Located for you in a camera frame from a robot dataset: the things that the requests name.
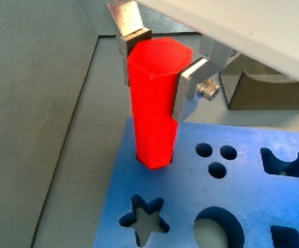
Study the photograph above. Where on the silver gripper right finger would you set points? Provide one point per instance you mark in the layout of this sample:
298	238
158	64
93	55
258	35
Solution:
195	82

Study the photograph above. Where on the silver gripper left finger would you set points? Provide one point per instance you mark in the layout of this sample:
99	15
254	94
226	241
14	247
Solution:
131	30

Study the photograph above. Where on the dark grey curved cradle stand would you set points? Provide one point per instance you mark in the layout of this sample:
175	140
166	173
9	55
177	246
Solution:
255	87

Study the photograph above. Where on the red hexagonal prism peg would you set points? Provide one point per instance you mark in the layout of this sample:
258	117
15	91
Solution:
155	62

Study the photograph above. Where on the blue foam shape-sorter block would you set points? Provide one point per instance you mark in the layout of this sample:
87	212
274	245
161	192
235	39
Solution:
233	175

